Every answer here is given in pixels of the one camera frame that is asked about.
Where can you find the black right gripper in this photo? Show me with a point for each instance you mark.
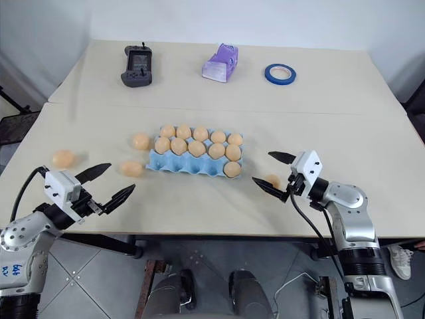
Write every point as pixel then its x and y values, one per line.
pixel 299 184

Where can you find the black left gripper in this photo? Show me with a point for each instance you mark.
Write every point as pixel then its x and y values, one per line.
pixel 83 201

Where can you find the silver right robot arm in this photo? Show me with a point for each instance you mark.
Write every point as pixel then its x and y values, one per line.
pixel 355 212

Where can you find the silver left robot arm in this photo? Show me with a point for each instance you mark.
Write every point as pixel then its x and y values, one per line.
pixel 23 239

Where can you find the blue egg tray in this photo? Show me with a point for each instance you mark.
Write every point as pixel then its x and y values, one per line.
pixel 186 166

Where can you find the brown egg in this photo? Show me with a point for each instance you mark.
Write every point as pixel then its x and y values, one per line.
pixel 162 145
pixel 201 133
pixel 63 158
pixel 233 151
pixel 184 131
pixel 179 146
pixel 140 141
pixel 232 169
pixel 235 139
pixel 131 168
pixel 196 149
pixel 218 136
pixel 216 150
pixel 274 179
pixel 167 131

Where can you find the black table leg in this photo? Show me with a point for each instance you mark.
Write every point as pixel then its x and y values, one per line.
pixel 136 246
pixel 318 249

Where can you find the blue tape roll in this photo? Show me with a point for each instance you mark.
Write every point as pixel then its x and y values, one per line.
pixel 270 77

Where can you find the black mesh chair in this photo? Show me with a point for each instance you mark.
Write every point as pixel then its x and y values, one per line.
pixel 16 128

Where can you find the dark grey handheld controller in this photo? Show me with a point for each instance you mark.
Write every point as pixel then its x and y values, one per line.
pixel 136 69

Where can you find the purple tape dispenser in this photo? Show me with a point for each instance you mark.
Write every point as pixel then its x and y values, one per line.
pixel 220 64

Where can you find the black tripod stand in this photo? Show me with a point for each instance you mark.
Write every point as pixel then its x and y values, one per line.
pixel 15 103

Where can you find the dark rounded grey shape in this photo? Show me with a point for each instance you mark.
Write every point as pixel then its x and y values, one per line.
pixel 169 295
pixel 247 295

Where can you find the white sneaker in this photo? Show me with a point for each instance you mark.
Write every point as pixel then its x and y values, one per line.
pixel 400 260

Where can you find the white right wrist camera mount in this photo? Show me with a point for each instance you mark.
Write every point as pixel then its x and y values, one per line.
pixel 307 164

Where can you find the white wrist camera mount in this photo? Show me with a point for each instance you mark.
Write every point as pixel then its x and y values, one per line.
pixel 307 164
pixel 59 187

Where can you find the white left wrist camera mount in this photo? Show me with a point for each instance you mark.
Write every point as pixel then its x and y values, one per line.
pixel 59 187

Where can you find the rusty metal frame bar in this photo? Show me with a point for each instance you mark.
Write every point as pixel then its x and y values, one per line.
pixel 147 285
pixel 332 299

